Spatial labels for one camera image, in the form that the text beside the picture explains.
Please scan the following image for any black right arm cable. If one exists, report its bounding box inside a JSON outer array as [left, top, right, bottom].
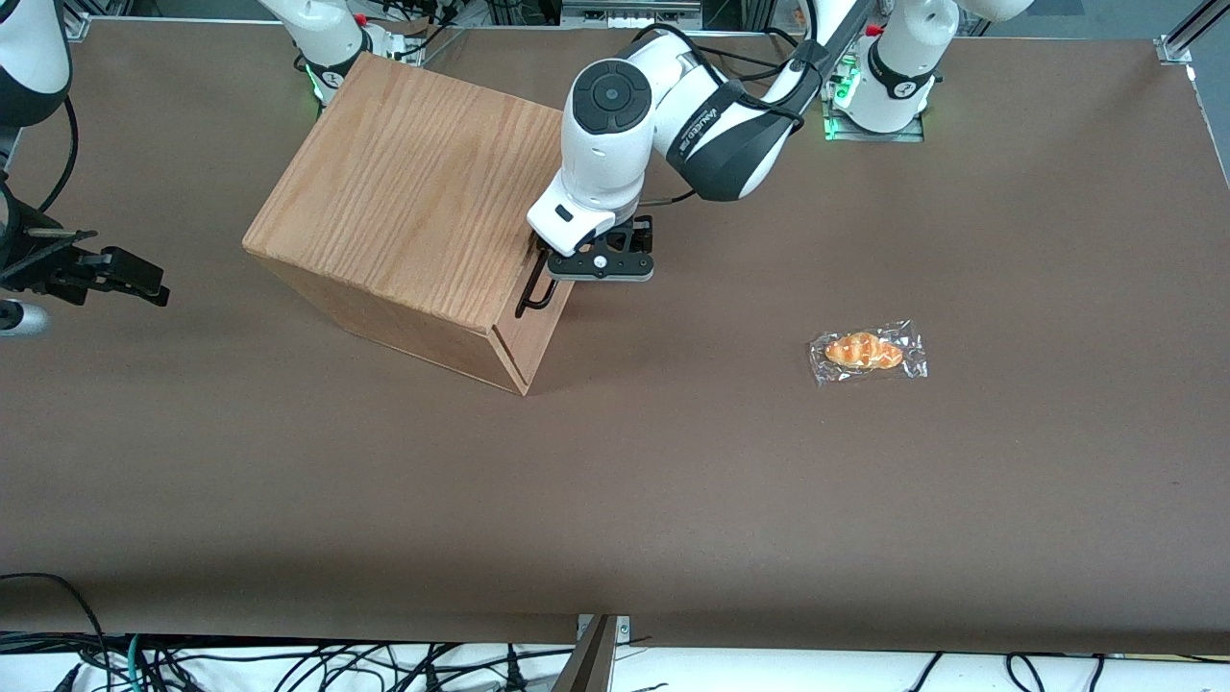
[[37, 96, 80, 214]]

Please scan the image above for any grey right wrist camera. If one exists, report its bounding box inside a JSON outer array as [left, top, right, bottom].
[[0, 300, 52, 336]]

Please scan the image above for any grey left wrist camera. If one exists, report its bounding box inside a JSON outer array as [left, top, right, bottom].
[[546, 252, 657, 286]]

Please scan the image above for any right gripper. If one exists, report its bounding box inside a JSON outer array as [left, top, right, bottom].
[[0, 226, 171, 309]]

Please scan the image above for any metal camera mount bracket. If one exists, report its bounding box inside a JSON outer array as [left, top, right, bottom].
[[551, 613, 632, 692]]

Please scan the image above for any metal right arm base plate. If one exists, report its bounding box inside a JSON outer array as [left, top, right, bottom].
[[306, 21, 426, 99]]

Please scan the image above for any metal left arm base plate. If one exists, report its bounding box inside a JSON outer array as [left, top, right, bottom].
[[817, 50, 926, 143]]

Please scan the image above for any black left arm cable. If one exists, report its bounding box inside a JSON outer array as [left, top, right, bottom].
[[629, 0, 839, 209]]

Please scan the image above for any light wooden drawer cabinet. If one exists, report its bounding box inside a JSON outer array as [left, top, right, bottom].
[[242, 53, 589, 397]]

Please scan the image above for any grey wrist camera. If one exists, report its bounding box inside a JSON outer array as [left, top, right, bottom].
[[0, 300, 52, 336], [546, 252, 657, 286]]

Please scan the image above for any black metal drawer handle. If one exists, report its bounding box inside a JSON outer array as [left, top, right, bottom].
[[515, 252, 560, 319]]

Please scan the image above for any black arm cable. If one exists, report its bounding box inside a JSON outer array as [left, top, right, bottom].
[[37, 96, 80, 214], [629, 0, 839, 209]]

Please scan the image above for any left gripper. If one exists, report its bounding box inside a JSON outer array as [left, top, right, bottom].
[[527, 187, 655, 257]]

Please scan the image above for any brown table cover sheet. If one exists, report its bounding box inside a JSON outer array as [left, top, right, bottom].
[[0, 17, 1230, 656]]

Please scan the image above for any bread roll in clear wrapper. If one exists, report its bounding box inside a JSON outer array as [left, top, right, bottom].
[[808, 320, 929, 386]]

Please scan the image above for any black looped floor cable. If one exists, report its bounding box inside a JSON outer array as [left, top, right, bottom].
[[0, 573, 110, 692]]

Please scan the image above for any long black table cable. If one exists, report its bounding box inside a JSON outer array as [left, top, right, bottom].
[[692, 40, 803, 76]]

